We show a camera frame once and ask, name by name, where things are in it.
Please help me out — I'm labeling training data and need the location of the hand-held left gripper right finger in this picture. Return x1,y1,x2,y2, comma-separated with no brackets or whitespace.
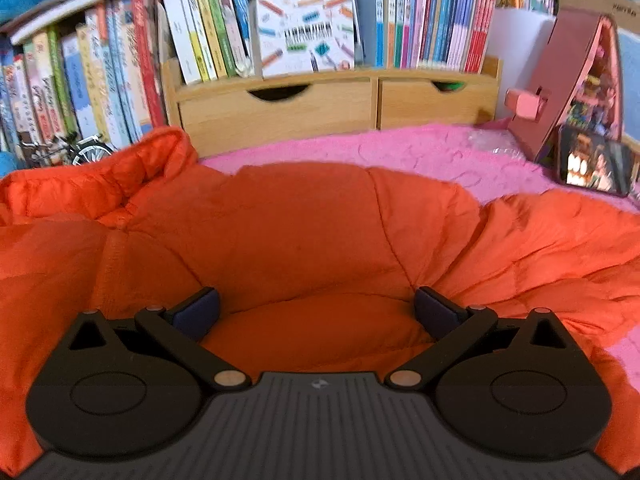
385,285,578,393

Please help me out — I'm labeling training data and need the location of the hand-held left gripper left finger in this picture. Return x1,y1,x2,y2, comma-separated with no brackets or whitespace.
62,287,253,393

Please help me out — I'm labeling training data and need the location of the orange hooded puffer jacket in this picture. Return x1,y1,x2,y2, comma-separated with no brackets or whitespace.
0,126,640,478

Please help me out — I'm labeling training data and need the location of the pink rabbit-print blanket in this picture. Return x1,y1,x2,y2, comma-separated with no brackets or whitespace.
197,120,640,376

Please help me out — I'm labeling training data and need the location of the clear plastic bag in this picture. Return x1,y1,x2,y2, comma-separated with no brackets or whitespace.
467,127,528,161

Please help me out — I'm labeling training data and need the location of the miniature bicycle model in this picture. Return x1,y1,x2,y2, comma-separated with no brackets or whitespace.
17,132,118,170

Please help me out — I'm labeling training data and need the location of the smartphone with lit screen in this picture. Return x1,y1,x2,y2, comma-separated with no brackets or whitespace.
556,124,633,198

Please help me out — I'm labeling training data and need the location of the wooden drawer organizer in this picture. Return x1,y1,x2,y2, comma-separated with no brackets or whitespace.
160,55,503,158

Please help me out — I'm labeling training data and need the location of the row of paperback books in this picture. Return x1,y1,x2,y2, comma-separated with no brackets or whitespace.
0,0,168,161

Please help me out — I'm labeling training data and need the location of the white cardboard sheet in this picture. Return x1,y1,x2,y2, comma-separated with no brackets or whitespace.
492,7,558,123

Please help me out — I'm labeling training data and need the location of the row of green-spined books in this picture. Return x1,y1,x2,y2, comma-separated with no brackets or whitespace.
155,0,361,86

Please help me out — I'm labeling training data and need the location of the white pencil-print box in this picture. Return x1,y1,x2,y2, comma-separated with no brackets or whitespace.
248,0,357,79

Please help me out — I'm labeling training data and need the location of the row of pink blue books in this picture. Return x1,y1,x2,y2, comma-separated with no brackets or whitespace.
372,0,501,75

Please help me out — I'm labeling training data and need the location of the brown cardboard box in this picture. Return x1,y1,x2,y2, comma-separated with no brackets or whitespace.
557,0,640,31

